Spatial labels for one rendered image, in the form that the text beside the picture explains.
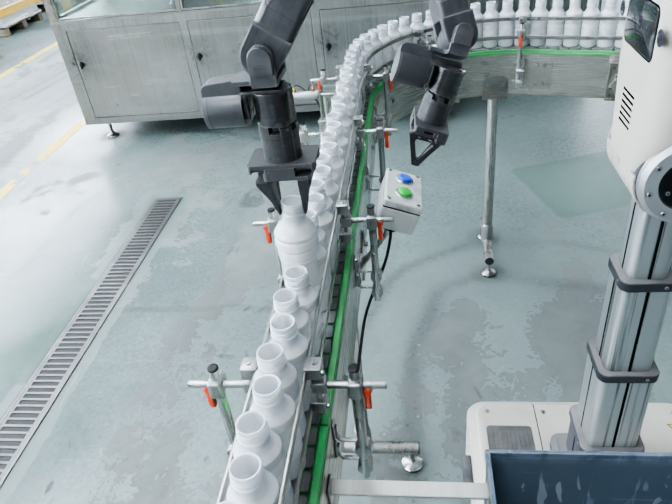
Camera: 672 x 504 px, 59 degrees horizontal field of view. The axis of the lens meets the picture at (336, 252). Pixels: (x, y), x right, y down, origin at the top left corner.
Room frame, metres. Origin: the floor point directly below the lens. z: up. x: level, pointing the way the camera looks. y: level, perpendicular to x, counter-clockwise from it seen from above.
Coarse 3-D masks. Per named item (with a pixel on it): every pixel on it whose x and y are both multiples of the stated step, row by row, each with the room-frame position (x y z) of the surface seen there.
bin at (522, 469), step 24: (504, 456) 0.55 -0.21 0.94; (528, 456) 0.54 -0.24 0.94; (552, 456) 0.54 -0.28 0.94; (576, 456) 0.53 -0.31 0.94; (600, 456) 0.53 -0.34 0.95; (624, 456) 0.52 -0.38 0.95; (648, 456) 0.52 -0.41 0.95; (336, 480) 0.55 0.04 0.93; (360, 480) 0.55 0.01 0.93; (384, 480) 0.54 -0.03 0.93; (504, 480) 0.55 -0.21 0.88; (528, 480) 0.54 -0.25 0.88; (552, 480) 0.54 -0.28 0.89; (576, 480) 0.53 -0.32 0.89; (600, 480) 0.53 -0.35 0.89; (624, 480) 0.52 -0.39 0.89; (648, 480) 0.51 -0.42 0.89
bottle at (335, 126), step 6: (330, 126) 1.37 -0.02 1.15; (336, 126) 1.34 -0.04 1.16; (336, 132) 1.34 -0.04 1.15; (342, 132) 1.35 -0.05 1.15; (342, 138) 1.34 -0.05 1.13; (342, 144) 1.33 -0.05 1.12; (348, 162) 1.34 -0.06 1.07; (348, 168) 1.34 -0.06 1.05; (348, 174) 1.33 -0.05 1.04; (348, 180) 1.33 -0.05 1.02
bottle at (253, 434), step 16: (240, 416) 0.49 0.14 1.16; (256, 416) 0.49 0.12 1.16; (240, 432) 0.47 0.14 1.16; (256, 432) 0.46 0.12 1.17; (272, 432) 0.49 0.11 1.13; (240, 448) 0.47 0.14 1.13; (256, 448) 0.46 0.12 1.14; (272, 448) 0.47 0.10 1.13; (272, 464) 0.45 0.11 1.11; (288, 480) 0.47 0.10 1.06; (288, 496) 0.46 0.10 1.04
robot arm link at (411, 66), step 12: (468, 24) 1.05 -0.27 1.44; (456, 36) 1.04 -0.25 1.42; (468, 36) 1.04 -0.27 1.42; (408, 48) 1.06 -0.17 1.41; (420, 48) 1.06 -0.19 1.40; (432, 48) 1.06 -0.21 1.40; (456, 48) 1.04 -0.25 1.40; (468, 48) 1.04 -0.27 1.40; (396, 60) 1.07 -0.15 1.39; (408, 60) 1.04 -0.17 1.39; (420, 60) 1.05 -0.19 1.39; (456, 60) 1.08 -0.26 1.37; (396, 72) 1.04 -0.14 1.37; (408, 72) 1.04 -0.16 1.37; (420, 72) 1.04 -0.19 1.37; (408, 84) 1.05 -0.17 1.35; (420, 84) 1.04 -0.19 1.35
